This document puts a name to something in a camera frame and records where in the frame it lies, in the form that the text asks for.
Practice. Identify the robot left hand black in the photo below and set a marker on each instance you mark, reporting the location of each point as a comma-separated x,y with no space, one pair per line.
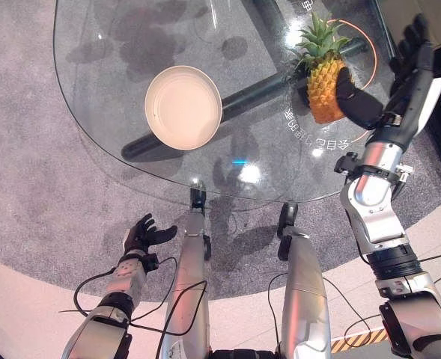
141,239

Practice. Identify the robot right hand black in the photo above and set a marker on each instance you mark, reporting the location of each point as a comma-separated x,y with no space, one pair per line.
416,108

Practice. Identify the pineapple with green crown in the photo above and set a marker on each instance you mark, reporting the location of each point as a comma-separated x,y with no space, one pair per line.
323,93

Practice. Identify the robot right arm silver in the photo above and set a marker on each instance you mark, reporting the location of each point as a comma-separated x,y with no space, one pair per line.
381,220

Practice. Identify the robot left arm silver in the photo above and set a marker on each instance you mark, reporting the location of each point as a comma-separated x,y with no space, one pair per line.
108,318

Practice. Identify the cream round plate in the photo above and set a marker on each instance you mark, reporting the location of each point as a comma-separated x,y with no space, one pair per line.
182,108

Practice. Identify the robot left leg silver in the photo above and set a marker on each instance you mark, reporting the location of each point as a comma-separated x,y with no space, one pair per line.
188,284

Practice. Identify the robot leg silver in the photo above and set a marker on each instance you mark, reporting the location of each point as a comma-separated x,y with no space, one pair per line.
188,284
304,291

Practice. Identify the robot left foot dark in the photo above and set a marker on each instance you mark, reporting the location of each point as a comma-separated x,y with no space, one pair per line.
197,196

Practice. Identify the robot foot dark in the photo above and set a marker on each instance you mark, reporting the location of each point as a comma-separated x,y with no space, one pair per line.
197,196
288,218

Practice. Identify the grey round carpet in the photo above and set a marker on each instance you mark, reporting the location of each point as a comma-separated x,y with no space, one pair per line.
25,168

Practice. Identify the robot right foot dark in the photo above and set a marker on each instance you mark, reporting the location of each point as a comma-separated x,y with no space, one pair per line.
288,218

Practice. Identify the black robot waist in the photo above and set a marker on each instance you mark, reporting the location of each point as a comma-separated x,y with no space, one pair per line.
244,354

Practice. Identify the robot right leg silver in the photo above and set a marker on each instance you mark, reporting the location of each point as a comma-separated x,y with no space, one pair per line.
304,291

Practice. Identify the yellow black hazard tape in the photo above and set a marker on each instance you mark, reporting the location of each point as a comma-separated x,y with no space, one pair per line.
358,336

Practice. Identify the black table frame bars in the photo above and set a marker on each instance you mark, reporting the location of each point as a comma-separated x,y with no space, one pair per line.
250,93

